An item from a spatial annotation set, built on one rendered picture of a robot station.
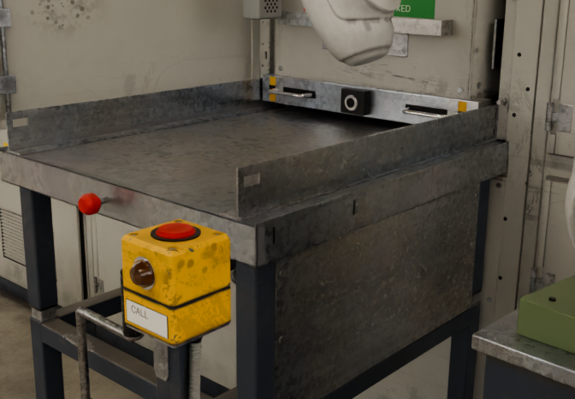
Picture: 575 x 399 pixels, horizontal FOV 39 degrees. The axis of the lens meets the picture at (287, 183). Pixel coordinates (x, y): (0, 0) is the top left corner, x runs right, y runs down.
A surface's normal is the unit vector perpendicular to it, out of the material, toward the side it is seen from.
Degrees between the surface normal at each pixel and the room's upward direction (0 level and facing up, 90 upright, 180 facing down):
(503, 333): 0
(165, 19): 90
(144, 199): 90
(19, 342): 0
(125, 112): 90
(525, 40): 90
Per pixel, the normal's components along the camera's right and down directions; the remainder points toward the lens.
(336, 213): 0.75, 0.18
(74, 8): 0.54, 0.22
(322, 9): -0.69, 0.22
